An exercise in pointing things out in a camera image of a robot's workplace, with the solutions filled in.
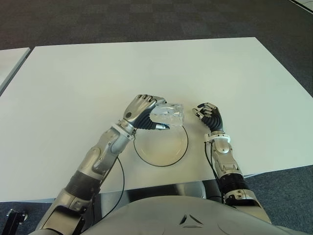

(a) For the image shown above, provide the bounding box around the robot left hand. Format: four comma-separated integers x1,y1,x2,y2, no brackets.
122,94,171,132

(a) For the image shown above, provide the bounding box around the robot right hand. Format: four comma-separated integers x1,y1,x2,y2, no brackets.
192,102,224,133

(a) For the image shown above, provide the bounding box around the clear plastic item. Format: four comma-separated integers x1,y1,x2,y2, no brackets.
149,102,185,128

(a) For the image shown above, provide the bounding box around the white plate with black rim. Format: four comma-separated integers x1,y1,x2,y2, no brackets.
133,124,189,168

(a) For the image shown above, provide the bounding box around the grey robot torso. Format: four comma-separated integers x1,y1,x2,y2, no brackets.
83,193,313,235

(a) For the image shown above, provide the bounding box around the white neighbouring table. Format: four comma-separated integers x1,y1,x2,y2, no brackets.
0,47,31,96

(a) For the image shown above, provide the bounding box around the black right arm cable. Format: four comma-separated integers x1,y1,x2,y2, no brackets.
204,141,226,204

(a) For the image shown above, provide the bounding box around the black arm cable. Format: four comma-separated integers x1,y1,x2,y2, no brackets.
101,156,126,220
204,141,226,204

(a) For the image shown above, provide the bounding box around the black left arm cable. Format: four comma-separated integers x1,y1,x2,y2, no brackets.
101,156,126,220

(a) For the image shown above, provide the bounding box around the white rounded pedestal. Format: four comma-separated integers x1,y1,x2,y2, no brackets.
175,181,207,199

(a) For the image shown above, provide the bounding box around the black metal bracket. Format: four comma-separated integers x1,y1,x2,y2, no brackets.
6,209,28,225

